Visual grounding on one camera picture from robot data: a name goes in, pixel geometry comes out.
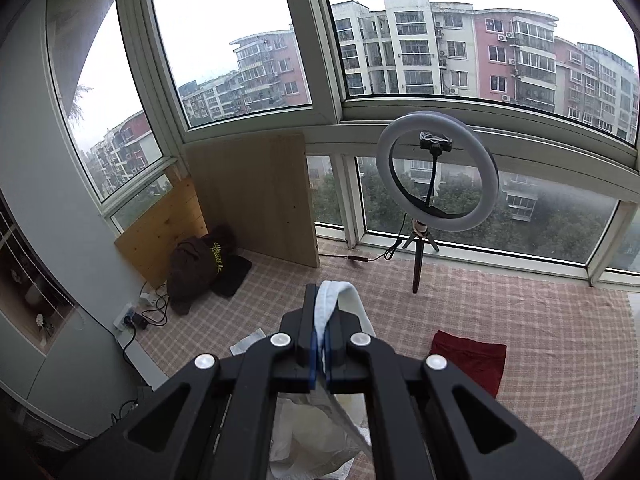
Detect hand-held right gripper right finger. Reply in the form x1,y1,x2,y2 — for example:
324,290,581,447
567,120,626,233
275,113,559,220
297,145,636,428
322,307,583,480

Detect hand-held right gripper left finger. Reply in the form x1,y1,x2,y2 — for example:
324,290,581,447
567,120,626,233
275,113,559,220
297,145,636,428
59,284,321,480

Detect white pants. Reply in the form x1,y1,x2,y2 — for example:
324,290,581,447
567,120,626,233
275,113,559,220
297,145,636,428
267,280,377,480

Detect white paper sheet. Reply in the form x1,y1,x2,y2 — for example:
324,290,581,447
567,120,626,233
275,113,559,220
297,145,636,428
229,327,268,356

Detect black cloth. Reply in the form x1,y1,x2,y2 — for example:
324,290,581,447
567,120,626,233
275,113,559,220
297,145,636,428
210,255,253,298

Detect red garment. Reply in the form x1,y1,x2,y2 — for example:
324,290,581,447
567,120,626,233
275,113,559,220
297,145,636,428
430,330,507,400

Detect light plywood board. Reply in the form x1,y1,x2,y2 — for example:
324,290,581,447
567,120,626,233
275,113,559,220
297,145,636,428
184,133,321,269

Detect pink checked blanket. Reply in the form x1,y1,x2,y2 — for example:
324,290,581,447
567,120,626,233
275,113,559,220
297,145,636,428
135,237,633,480

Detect white power strip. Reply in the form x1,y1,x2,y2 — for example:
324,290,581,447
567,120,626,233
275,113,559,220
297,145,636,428
112,302,138,333

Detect knotty pine board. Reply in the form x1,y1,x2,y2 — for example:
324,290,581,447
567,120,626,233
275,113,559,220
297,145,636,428
114,176,208,291

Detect black phone clamp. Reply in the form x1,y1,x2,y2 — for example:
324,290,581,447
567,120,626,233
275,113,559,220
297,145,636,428
419,131,453,207

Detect black ring light cable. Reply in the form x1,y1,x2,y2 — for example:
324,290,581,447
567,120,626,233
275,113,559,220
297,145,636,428
320,212,408,264

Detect white ring light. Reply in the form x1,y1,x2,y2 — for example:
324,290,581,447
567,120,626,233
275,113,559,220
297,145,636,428
376,111,499,232

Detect white window frame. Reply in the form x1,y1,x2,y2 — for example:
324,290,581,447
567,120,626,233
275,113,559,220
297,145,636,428
45,0,640,288

